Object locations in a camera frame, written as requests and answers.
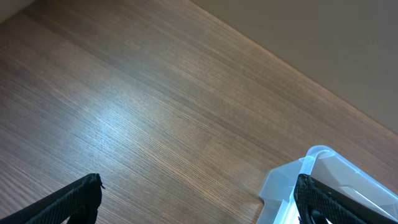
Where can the clear plastic storage container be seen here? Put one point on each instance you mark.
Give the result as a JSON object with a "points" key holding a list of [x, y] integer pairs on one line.
{"points": [[330, 168]]}

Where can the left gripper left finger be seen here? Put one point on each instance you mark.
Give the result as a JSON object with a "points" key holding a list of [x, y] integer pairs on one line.
{"points": [[76, 203]]}

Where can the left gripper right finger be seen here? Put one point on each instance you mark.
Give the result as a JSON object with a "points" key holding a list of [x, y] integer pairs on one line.
{"points": [[318, 203]]}

